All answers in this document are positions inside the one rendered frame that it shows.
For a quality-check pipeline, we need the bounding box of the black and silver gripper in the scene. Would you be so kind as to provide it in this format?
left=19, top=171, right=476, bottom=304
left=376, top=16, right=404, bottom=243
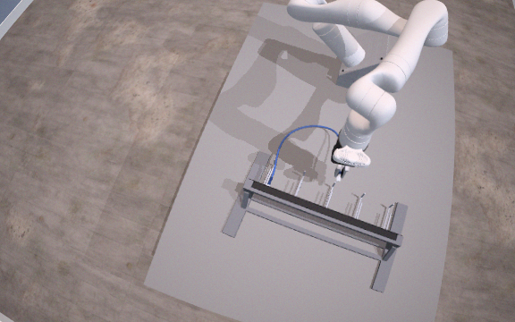
left=331, top=125, right=371, bottom=179

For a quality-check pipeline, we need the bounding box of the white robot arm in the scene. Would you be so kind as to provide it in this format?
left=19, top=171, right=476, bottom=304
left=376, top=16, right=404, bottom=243
left=287, top=0, right=448, bottom=143

